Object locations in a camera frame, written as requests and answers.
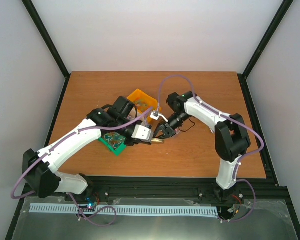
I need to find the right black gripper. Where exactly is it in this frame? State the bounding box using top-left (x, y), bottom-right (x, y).
top-left (152, 112), bottom-right (191, 142)

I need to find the white jar lid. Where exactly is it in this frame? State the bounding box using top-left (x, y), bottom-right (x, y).
top-left (151, 138), bottom-right (165, 144)

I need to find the green candy bin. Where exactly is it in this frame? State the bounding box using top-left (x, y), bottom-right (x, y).
top-left (98, 132), bottom-right (127, 156)

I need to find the orange candy bin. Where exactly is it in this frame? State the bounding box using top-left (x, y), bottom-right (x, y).
top-left (127, 89), bottom-right (158, 125)

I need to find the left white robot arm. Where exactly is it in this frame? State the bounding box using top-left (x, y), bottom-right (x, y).
top-left (22, 96), bottom-right (153, 202)

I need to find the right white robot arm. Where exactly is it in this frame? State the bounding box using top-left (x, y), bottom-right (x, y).
top-left (154, 91), bottom-right (251, 202)

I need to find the metal front plate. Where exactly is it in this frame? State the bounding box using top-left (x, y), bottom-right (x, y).
top-left (6, 196), bottom-right (300, 240)

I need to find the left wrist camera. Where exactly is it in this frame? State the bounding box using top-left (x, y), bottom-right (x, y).
top-left (131, 124), bottom-right (154, 143)

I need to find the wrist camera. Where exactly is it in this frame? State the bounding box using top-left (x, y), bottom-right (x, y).
top-left (131, 124), bottom-right (154, 143)
top-left (150, 111), bottom-right (168, 122)

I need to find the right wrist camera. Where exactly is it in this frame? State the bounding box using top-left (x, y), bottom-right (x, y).
top-left (150, 111), bottom-right (168, 122)

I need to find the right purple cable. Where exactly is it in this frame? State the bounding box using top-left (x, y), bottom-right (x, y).
top-left (157, 74), bottom-right (265, 223)

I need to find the purple cable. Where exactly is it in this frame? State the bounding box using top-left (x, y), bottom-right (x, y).
top-left (10, 106), bottom-right (155, 227)
top-left (157, 74), bottom-right (265, 223)

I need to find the right black frame post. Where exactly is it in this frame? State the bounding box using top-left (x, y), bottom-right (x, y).
top-left (241, 0), bottom-right (295, 77)

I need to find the black frame post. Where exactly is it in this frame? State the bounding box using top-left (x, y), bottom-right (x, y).
top-left (241, 0), bottom-right (295, 77)
top-left (21, 0), bottom-right (69, 73)

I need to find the light blue cable duct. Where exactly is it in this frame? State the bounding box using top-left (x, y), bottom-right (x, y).
top-left (28, 203), bottom-right (218, 218)

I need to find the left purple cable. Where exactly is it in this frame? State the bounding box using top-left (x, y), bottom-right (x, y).
top-left (10, 106), bottom-right (155, 227)

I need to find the black aluminium rail base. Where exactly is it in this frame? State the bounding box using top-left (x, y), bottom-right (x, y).
top-left (22, 174), bottom-right (290, 208)

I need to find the left black frame post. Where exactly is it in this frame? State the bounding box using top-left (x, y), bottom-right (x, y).
top-left (21, 0), bottom-right (69, 73)

